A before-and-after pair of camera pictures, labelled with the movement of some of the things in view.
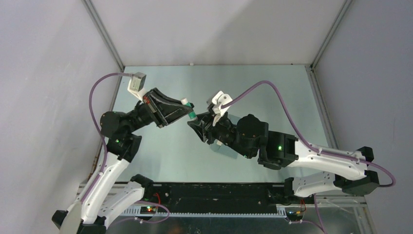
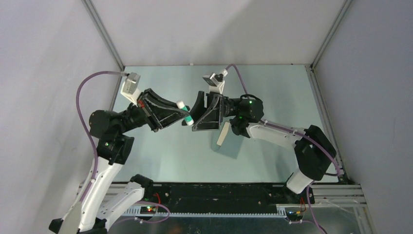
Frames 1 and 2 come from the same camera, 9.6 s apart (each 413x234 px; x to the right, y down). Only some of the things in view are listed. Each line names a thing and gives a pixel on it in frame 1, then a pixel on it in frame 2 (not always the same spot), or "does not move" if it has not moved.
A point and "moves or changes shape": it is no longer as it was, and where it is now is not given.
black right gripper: x=200 y=125 -> x=211 y=118
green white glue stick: x=192 y=114 moves or changes shape
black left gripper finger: x=166 y=109 does not move
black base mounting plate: x=218 y=197 does not move
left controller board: x=148 y=210 does not move
